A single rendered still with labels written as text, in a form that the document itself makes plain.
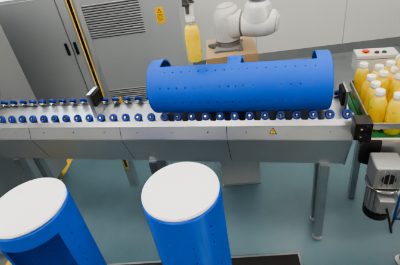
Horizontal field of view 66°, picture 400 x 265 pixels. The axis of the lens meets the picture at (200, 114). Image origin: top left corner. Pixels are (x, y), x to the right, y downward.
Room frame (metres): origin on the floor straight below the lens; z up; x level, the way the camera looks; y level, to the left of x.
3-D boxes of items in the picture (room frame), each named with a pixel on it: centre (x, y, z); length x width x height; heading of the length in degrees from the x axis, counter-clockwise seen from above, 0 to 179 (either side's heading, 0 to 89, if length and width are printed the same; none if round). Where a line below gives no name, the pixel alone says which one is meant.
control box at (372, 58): (1.48, -0.98, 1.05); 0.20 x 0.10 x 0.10; 74
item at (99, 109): (1.62, 0.58, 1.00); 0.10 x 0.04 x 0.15; 164
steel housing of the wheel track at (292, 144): (1.54, 0.31, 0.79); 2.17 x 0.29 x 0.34; 74
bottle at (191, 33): (1.36, -0.02, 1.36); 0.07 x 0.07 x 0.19
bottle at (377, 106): (1.11, -0.79, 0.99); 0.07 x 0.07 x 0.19
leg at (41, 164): (1.87, 1.24, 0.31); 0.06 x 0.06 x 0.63; 74
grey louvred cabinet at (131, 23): (3.20, 1.08, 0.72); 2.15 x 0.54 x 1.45; 84
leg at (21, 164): (1.74, 1.27, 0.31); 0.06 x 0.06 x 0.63; 74
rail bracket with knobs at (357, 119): (1.06, -0.69, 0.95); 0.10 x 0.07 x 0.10; 164
